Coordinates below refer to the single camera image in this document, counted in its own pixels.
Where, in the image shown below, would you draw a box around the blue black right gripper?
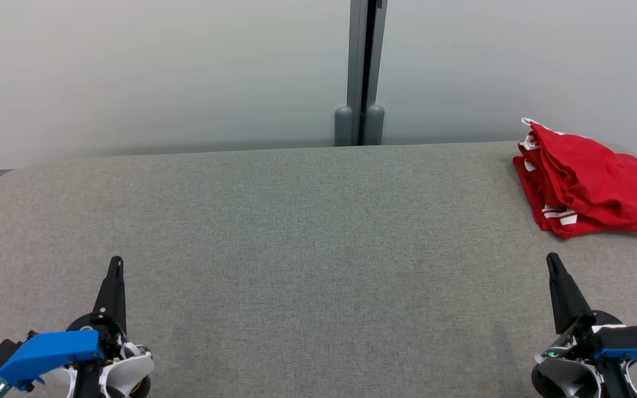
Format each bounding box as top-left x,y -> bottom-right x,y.
546,253 -> 637,368

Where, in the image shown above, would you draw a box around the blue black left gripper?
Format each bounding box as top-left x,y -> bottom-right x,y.
0,256 -> 128,387

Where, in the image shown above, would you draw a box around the red jersey with number print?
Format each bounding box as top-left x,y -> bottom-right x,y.
513,158 -> 637,239

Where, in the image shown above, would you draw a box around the red shorts with white stripe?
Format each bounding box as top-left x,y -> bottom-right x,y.
520,118 -> 637,222

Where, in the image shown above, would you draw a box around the grey fabric sofa seat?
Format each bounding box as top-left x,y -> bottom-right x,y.
0,141 -> 637,398

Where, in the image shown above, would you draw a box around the grey cylindrical bumper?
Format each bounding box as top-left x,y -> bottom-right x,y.
366,104 -> 385,146
334,106 -> 354,147

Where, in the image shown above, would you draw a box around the grey partition post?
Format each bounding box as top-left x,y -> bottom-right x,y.
346,0 -> 388,145

